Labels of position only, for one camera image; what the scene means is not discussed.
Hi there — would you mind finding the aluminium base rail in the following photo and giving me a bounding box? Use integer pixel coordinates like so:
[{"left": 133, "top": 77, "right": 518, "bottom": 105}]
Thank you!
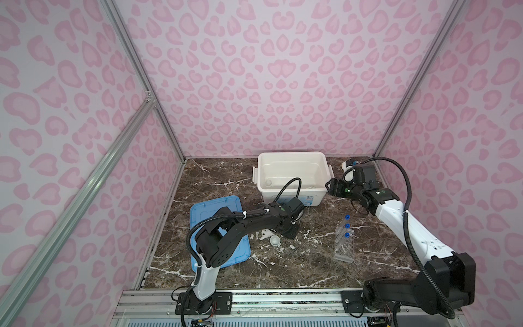
[{"left": 110, "top": 287, "right": 467, "bottom": 327}]

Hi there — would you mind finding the clear plastic test tube rack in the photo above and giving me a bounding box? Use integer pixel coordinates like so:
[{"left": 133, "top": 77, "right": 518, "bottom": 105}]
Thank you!
[{"left": 334, "top": 226, "right": 354, "bottom": 263}]

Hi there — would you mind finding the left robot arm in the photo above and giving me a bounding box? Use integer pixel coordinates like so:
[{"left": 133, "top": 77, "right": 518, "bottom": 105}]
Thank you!
[{"left": 186, "top": 197, "right": 305, "bottom": 302}]

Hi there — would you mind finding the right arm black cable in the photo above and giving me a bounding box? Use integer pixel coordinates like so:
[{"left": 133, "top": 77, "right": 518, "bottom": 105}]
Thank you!
[{"left": 342, "top": 157, "right": 456, "bottom": 320}]

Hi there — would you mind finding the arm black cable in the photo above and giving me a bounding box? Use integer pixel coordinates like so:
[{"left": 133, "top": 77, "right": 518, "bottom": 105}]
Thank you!
[
  {"left": 342, "top": 157, "right": 456, "bottom": 320},
  {"left": 179, "top": 177, "right": 303, "bottom": 327}
]

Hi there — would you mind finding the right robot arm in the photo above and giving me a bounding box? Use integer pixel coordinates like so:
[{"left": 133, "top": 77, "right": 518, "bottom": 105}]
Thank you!
[{"left": 326, "top": 159, "right": 476, "bottom": 319}]

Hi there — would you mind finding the blue plastic bin lid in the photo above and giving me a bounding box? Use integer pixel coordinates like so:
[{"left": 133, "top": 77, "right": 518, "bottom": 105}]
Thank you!
[{"left": 188, "top": 195, "right": 251, "bottom": 273}]

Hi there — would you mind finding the blue-capped test tube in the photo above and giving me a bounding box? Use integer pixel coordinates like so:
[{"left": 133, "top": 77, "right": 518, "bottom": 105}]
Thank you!
[
  {"left": 336, "top": 215, "right": 351, "bottom": 233},
  {"left": 336, "top": 223, "right": 351, "bottom": 239},
  {"left": 335, "top": 233, "right": 352, "bottom": 253}
]

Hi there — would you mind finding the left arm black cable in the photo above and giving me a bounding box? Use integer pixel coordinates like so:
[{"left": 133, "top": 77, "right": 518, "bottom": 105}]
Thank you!
[{"left": 179, "top": 177, "right": 303, "bottom": 327}]

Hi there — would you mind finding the white plastic storage bin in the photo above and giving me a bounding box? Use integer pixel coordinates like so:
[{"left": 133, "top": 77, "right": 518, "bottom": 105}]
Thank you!
[{"left": 252, "top": 151, "right": 335, "bottom": 207}]

